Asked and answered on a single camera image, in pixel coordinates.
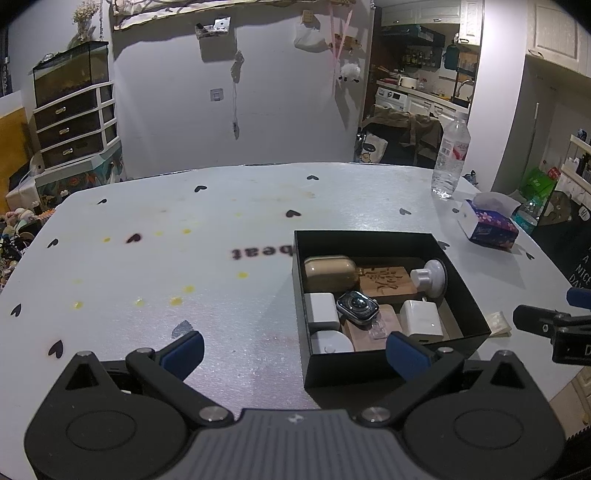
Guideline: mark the large white charger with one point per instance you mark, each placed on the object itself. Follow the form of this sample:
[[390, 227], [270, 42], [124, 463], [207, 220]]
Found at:
[[420, 321]]

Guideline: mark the white drawer cabinet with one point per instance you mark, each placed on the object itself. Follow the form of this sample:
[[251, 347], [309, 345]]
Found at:
[[69, 129]]

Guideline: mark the kitchen wall shelf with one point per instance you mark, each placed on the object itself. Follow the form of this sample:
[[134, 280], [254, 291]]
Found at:
[[422, 46]]

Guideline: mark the small white charger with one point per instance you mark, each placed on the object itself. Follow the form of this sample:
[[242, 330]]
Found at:
[[322, 311]]

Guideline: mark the small wall shelf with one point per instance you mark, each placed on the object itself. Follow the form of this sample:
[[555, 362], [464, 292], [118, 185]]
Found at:
[[213, 26]]

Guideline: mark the pile of floor clutter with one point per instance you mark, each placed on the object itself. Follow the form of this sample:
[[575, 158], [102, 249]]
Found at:
[[14, 230]]

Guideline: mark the black smartwatch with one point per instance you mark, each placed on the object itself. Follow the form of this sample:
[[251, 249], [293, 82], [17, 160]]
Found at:
[[356, 307]]

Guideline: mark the white round suction holder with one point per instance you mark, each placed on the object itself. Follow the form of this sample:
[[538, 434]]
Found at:
[[431, 277]]

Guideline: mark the white wall cabinet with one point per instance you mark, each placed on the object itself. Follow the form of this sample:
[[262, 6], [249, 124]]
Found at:
[[554, 32]]

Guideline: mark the patterned low cabinet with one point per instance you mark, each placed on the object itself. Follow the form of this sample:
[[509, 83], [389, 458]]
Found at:
[[83, 177]]

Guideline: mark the white wall switch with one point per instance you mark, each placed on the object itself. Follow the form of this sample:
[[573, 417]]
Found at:
[[216, 94]]

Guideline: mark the carved wooden block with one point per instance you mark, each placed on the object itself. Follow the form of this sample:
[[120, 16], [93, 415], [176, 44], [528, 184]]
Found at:
[[385, 281]]

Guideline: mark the green plastic bag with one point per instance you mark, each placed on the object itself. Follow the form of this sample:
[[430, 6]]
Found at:
[[538, 182]]

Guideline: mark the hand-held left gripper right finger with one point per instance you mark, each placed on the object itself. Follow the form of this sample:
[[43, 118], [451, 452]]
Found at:
[[406, 356]]

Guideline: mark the white hanging bag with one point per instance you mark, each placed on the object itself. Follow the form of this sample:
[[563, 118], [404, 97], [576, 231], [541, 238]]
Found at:
[[309, 39]]

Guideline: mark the teal plastic bottle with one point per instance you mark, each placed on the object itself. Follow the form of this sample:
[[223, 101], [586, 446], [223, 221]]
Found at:
[[526, 214]]

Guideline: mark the white cooking pot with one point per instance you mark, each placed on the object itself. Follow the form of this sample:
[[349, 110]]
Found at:
[[408, 83]]

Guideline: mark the white plush toy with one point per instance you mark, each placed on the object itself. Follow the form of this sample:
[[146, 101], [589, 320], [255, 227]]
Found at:
[[348, 74]]

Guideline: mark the beige earbuds case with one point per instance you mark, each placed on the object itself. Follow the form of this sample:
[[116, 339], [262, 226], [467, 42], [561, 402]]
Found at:
[[330, 273]]

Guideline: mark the black cardboard box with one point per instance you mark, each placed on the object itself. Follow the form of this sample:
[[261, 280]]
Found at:
[[351, 374]]

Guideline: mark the wooden block with inlay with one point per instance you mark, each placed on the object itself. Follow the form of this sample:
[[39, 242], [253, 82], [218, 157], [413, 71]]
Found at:
[[358, 339]]

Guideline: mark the white round appliance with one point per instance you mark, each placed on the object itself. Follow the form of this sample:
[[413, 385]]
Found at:
[[37, 165]]

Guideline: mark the dried flower bunch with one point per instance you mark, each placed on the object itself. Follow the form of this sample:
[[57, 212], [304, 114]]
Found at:
[[85, 14]]

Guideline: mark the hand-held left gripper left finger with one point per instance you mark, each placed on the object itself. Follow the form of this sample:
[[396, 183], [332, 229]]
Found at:
[[182, 354]]

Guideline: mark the white tape measure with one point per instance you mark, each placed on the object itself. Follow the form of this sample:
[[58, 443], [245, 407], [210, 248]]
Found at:
[[330, 344]]

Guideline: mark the white printed tote bag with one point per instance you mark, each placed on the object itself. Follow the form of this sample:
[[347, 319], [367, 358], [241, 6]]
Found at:
[[371, 147]]

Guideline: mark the purple floral tissue box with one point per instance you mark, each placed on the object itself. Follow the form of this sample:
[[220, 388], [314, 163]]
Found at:
[[489, 228]]

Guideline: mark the glass fish tank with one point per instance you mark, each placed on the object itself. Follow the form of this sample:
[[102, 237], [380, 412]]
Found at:
[[69, 76]]

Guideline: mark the clear water bottle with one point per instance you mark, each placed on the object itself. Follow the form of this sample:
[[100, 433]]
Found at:
[[450, 161]]

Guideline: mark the white washing machine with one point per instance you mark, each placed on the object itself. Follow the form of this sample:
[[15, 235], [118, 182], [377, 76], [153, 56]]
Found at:
[[390, 99]]

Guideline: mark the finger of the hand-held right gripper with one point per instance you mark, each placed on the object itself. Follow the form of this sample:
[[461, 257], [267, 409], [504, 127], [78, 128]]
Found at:
[[581, 296], [540, 319]]

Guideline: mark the teal hanging pouch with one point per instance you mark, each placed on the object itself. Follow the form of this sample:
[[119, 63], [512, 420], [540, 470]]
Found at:
[[451, 55]]

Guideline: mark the chair with brown jacket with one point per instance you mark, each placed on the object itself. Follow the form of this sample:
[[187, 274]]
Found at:
[[406, 129]]

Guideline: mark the black sign board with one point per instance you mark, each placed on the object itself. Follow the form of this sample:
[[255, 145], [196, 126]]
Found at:
[[568, 249]]

